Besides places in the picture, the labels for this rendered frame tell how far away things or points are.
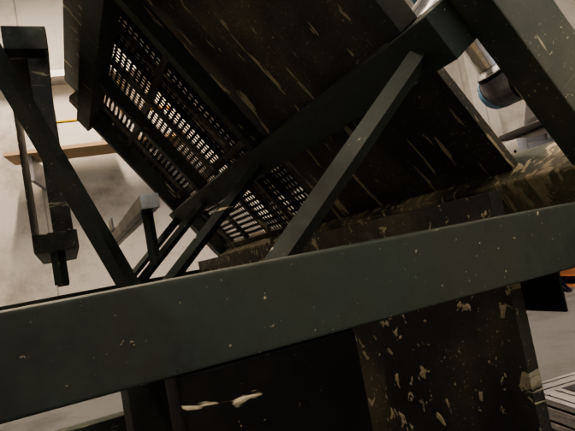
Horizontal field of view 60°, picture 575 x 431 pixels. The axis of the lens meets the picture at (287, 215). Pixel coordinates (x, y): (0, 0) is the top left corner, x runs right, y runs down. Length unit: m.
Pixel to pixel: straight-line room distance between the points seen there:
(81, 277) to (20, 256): 0.58
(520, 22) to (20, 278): 4.86
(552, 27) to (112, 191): 4.65
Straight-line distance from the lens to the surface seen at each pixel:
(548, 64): 0.85
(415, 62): 0.83
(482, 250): 0.68
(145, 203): 1.41
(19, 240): 5.27
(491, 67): 1.83
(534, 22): 0.86
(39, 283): 5.22
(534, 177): 0.98
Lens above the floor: 0.80
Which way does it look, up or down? 4 degrees up
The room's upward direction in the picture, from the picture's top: 11 degrees counter-clockwise
